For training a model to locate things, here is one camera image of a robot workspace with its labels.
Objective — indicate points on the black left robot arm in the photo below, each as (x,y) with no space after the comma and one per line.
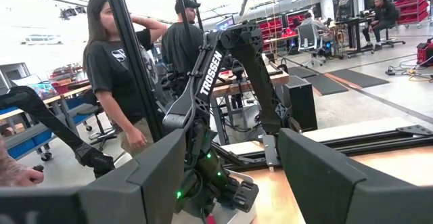
(211,71)

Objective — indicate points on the wooden workbench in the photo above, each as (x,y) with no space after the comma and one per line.
(250,82)

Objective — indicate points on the computer monitor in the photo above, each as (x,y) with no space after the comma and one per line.
(226,22)

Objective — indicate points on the person's hand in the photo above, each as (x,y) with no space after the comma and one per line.
(17,175)

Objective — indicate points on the shelf with blue bins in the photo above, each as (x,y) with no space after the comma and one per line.
(27,146)

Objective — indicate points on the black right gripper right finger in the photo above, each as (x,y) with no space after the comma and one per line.
(338,197)

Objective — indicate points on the black computer box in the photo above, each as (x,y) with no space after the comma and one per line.
(301,102)

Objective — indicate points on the black stool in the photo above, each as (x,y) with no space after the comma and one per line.
(392,41)

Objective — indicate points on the red toolbox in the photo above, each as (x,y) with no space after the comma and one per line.
(425,51)

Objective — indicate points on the black desk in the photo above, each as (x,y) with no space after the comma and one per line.
(353,20)

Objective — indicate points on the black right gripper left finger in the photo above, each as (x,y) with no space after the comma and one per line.
(135,197)

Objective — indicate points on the red block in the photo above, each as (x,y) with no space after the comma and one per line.
(210,220)

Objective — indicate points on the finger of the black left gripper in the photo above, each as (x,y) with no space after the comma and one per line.
(246,195)

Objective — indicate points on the red bin rack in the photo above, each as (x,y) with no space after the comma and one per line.
(416,0)
(270,26)

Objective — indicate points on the person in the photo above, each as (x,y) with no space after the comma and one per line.
(115,68)
(309,21)
(181,44)
(384,14)

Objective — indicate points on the black floor mat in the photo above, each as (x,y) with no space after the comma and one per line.
(301,71)
(326,84)
(358,78)

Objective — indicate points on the grey office chair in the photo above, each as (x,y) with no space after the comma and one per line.
(308,39)

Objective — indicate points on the black office chair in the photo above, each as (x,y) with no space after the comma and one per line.
(89,100)

